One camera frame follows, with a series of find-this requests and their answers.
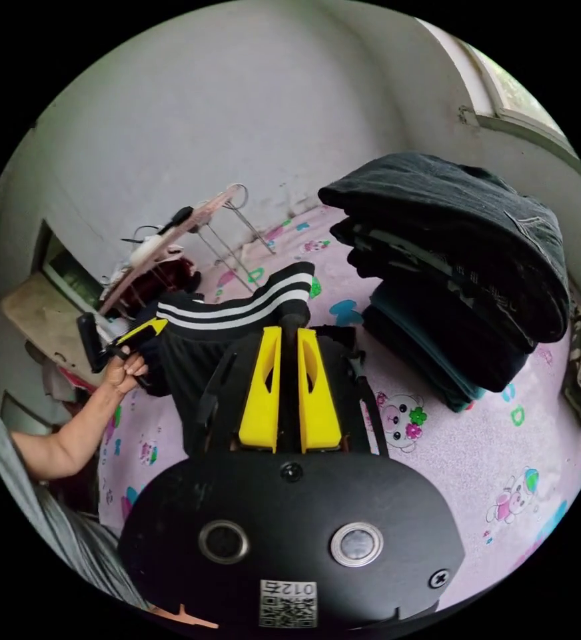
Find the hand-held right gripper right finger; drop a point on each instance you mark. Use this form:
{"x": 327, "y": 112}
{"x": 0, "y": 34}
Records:
{"x": 320, "y": 400}

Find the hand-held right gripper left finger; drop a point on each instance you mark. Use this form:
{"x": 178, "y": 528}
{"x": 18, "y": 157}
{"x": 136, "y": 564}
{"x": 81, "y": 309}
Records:
{"x": 259, "y": 395}

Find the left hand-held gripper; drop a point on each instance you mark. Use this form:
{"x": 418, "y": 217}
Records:
{"x": 120, "y": 353}

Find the black shorts with white stripes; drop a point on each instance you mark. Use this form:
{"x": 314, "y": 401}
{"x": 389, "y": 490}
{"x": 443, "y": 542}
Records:
{"x": 180, "y": 360}

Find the person's left forearm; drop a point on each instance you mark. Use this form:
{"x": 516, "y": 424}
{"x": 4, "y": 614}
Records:
{"x": 65, "y": 440}

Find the person's left hand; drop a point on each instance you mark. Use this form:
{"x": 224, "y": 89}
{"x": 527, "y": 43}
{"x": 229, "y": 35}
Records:
{"x": 122, "y": 375}

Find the person's right hand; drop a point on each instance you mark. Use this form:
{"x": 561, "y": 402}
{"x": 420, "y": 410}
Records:
{"x": 185, "y": 616}

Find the window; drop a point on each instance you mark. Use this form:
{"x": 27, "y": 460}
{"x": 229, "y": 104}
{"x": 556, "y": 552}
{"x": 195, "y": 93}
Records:
{"x": 65, "y": 270}
{"x": 515, "y": 100}

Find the bed with pink printed sheet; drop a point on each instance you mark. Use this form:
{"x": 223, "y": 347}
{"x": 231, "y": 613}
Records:
{"x": 450, "y": 475}

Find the pile of dark clothes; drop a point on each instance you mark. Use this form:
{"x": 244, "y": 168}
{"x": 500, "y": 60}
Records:
{"x": 445, "y": 225}

